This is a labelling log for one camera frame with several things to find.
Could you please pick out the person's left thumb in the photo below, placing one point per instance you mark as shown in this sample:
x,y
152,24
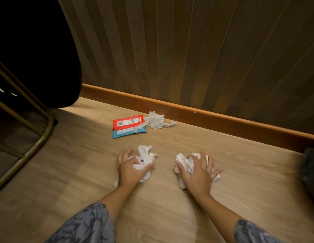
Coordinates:
x,y
147,169

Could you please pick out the white wipe sheet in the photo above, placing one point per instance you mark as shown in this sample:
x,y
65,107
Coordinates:
x,y
156,120

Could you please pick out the person's left forearm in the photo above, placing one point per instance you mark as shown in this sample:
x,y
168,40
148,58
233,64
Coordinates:
x,y
106,210

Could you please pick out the red and blue wipes pack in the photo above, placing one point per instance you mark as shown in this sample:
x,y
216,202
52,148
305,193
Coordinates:
x,y
126,125

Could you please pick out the dark grey cloth object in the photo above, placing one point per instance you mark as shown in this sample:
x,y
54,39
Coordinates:
x,y
310,172

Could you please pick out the black chair seat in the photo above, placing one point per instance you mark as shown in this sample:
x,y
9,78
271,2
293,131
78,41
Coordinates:
x,y
32,48

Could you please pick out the gold metal chair frame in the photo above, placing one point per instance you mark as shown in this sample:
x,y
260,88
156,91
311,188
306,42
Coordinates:
x,y
37,142

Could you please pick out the person's right hand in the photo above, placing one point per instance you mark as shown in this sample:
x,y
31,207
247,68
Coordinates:
x,y
198,180

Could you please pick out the wooden baseboard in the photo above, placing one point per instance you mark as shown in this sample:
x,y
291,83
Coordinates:
x,y
197,115

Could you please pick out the person's left hand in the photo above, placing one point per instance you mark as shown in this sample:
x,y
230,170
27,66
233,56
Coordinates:
x,y
129,173

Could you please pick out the person's right middle finger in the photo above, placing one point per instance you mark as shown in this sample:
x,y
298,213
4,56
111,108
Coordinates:
x,y
203,160

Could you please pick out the person's right thumb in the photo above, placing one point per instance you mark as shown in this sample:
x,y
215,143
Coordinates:
x,y
181,169

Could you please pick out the person's right little finger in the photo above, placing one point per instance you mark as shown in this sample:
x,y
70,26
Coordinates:
x,y
216,173

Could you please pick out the person's right forearm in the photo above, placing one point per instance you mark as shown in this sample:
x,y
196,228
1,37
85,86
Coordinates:
x,y
223,215

